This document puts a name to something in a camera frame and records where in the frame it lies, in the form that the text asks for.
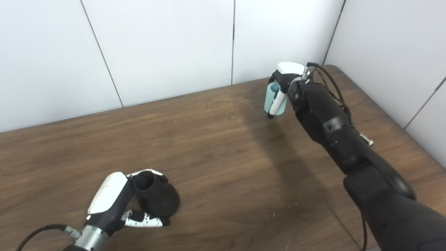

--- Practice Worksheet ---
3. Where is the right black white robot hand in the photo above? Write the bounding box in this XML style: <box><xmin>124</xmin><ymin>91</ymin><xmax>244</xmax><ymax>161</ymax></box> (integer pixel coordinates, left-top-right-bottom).
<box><xmin>267</xmin><ymin>62</ymin><xmax>309</xmax><ymax>119</ymax></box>

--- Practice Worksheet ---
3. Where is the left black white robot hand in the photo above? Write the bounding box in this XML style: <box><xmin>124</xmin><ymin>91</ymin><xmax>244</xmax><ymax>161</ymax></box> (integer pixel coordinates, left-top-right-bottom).
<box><xmin>85</xmin><ymin>169</ymin><xmax>170</xmax><ymax>236</ymax></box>

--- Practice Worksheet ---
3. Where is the light-blue hose piece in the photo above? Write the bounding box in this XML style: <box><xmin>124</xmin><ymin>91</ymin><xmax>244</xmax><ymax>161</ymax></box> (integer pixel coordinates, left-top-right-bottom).
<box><xmin>264</xmin><ymin>82</ymin><xmax>288</xmax><ymax>114</ymax></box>

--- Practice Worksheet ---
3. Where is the black flared nozzle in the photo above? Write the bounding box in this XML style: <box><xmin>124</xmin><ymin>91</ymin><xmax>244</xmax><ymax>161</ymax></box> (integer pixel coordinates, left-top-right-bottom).
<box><xmin>133</xmin><ymin>171</ymin><xmax>180</xmax><ymax>218</ymax></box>

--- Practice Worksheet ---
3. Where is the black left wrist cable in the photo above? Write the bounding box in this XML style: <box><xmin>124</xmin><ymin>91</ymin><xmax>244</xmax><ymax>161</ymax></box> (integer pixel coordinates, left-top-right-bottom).
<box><xmin>16</xmin><ymin>224</ymin><xmax>82</xmax><ymax>251</ymax></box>

